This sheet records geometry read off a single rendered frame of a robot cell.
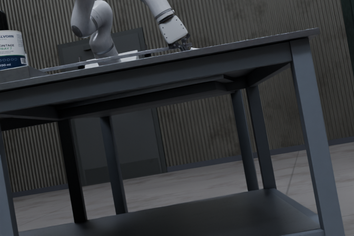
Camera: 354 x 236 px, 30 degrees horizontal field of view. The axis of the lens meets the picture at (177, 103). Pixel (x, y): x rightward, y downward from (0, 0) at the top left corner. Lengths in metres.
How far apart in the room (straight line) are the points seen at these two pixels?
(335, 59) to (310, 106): 7.44
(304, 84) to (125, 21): 7.97
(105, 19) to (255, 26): 6.33
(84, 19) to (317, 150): 1.59
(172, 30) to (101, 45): 0.64
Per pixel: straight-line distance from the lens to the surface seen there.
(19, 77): 2.12
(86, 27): 3.28
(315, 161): 2.06
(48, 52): 10.28
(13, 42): 2.29
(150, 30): 9.81
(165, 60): 2.00
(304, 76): 2.06
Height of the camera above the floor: 0.60
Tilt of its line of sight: 2 degrees up
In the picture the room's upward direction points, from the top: 10 degrees counter-clockwise
